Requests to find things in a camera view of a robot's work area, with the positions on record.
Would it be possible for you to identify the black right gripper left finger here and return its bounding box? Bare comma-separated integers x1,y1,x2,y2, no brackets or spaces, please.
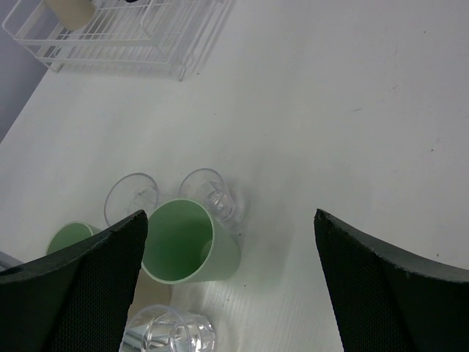
1,210,148,351

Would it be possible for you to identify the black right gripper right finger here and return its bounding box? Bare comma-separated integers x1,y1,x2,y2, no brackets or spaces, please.
314,209,468,351

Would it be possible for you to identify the short green plastic cup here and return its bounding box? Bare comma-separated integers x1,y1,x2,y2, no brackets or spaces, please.
46,221,101,254

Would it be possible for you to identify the clear faceted glass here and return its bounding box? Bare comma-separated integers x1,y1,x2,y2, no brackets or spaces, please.
103,172,160,226
178,167,249,234
119,304,216,352

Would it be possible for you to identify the tall green plastic cup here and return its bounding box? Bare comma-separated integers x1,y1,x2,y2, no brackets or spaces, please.
142,199,241,285

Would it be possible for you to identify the beige plastic cup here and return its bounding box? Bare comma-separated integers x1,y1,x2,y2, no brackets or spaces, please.
44,0,96,31
128,270,171,318

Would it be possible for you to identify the white wire dish rack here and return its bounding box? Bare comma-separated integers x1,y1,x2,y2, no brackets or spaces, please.
2,1,234,81

